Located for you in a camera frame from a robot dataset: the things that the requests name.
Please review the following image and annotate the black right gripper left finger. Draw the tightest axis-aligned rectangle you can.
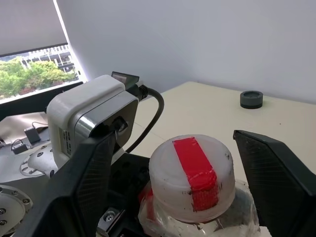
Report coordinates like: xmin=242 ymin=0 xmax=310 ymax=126
xmin=14 ymin=130 xmax=117 ymax=237

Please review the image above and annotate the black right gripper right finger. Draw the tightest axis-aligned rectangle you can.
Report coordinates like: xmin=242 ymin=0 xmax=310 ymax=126
xmin=233 ymin=129 xmax=316 ymax=237

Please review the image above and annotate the clear bottle white cap red tape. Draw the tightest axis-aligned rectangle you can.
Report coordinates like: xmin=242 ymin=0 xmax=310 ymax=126
xmin=137 ymin=134 xmax=261 ymax=237

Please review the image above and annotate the grey round puck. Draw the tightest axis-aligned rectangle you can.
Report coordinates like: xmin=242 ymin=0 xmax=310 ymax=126
xmin=239 ymin=90 xmax=265 ymax=110

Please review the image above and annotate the beige cloth sheet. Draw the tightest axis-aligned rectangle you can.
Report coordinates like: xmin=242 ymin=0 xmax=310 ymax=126
xmin=0 ymin=112 xmax=49 ymax=145

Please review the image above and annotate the grey roller window blind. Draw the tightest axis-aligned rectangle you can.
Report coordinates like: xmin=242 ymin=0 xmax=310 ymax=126
xmin=0 ymin=0 xmax=69 ymax=57

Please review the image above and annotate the small black box with cable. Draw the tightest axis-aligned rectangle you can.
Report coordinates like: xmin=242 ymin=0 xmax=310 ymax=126
xmin=24 ymin=121 xmax=49 ymax=143
xmin=10 ymin=139 xmax=28 ymax=155

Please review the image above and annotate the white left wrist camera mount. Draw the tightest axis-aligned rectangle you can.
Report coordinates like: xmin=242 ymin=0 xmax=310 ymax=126
xmin=46 ymin=71 xmax=140 ymax=164

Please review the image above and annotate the black robot wrist cable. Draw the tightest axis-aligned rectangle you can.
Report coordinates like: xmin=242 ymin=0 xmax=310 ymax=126
xmin=124 ymin=82 xmax=165 ymax=154

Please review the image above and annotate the black window frame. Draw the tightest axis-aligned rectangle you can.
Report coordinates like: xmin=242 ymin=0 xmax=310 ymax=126
xmin=0 ymin=80 xmax=85 ymax=122

